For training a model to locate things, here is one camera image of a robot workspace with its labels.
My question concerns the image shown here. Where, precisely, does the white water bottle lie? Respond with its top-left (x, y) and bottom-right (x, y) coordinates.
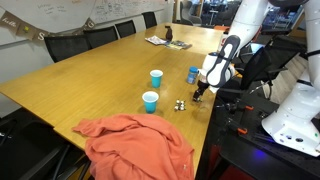
top-left (217, 32), bottom-right (229, 53)

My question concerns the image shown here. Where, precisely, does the whiteboard with dense writing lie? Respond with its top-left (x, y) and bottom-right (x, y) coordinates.
top-left (89, 0), bottom-right (169, 25)

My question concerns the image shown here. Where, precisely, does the dark office chair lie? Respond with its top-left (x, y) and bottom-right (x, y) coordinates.
top-left (0, 108), bottom-right (21, 149)

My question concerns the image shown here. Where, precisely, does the dark magazine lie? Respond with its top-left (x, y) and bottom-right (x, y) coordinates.
top-left (165, 39), bottom-right (194, 51)

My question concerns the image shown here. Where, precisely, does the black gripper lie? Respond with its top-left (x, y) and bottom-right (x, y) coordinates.
top-left (192, 79), bottom-right (211, 103)

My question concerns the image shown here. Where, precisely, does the whiteboard with banner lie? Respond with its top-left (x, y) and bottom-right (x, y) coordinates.
top-left (0, 0), bottom-right (98, 46)

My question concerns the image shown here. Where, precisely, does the black mesh office chair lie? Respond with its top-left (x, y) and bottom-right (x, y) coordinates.
top-left (13, 121), bottom-right (93, 180)

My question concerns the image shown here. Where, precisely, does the blue plastic cup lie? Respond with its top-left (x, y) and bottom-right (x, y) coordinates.
top-left (149, 69), bottom-right (164, 89)
top-left (141, 90), bottom-right (160, 115)

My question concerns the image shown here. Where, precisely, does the orange handled clamp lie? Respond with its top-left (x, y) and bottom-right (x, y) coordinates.
top-left (226, 121), bottom-right (249, 136)
top-left (216, 101), bottom-right (255, 114)

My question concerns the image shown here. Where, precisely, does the orange cloth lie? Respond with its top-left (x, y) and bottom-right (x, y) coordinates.
top-left (71, 113), bottom-right (196, 180)

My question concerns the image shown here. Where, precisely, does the brown bottle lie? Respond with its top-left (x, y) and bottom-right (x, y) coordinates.
top-left (164, 25), bottom-right (174, 42)

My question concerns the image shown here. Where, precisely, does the brown pennant banner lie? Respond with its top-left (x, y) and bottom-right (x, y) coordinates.
top-left (0, 10), bottom-right (98, 43)

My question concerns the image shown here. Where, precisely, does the grey lounge chair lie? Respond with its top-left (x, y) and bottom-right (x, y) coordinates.
top-left (179, 0), bottom-right (204, 27)

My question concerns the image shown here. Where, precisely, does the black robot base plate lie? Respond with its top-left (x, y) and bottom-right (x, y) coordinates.
top-left (196, 93), bottom-right (320, 180)

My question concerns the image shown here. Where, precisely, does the black mesh armchair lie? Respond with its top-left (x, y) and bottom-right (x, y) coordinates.
top-left (218, 34), bottom-right (309, 101)

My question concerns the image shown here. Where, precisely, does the white magazine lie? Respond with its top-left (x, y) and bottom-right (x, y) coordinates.
top-left (144, 35), bottom-right (169, 46)

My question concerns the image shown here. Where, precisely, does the jar with blue lid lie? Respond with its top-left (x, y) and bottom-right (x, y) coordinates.
top-left (186, 65), bottom-right (200, 85)

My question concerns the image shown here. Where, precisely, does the orange chair with white base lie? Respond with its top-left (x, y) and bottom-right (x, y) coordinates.
top-left (213, 24), bottom-right (232, 33)

